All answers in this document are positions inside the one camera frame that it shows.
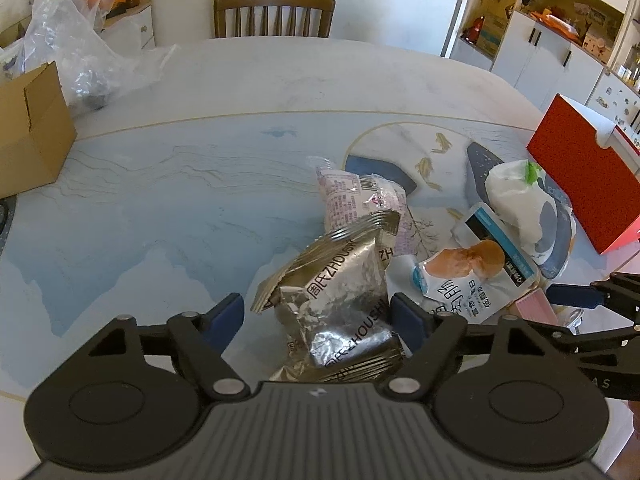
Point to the silver foil snack packet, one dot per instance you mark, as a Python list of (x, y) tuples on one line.
[(345, 340), (330, 265)]

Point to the brown cardboard box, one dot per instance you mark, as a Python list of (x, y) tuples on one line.
[(30, 130)]

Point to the clear plastic bag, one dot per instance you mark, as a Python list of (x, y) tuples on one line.
[(75, 45)]

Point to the red cardboard box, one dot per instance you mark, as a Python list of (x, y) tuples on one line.
[(575, 170)]

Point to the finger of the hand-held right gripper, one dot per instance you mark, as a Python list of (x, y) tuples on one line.
[(575, 295), (600, 340)]

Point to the grey blue translucent packet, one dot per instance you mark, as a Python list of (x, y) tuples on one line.
[(561, 240)]

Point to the red item on shelf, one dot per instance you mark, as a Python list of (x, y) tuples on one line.
[(474, 30)]

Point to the white side cabinet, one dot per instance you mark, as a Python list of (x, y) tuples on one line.
[(132, 27)]

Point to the pink purple snack packet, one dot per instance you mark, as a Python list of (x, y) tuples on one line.
[(345, 195)]

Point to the brown wooden chair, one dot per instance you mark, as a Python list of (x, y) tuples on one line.
[(274, 12)]

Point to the blue white black packet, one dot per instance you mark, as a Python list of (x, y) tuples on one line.
[(480, 225)]

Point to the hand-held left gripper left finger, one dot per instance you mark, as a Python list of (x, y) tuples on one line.
[(226, 317)]

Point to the white plastic bag green print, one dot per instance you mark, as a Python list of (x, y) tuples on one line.
[(515, 195)]

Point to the small pink box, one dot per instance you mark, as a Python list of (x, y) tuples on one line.
[(535, 307)]

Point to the white wall cabinet unit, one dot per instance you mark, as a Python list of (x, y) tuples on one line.
[(540, 50)]

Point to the dark round object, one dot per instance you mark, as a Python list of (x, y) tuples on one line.
[(6, 225)]

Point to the white blue sausage packet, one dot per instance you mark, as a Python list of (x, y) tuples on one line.
[(450, 295)]

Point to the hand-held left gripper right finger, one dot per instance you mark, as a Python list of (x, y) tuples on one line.
[(406, 321)]

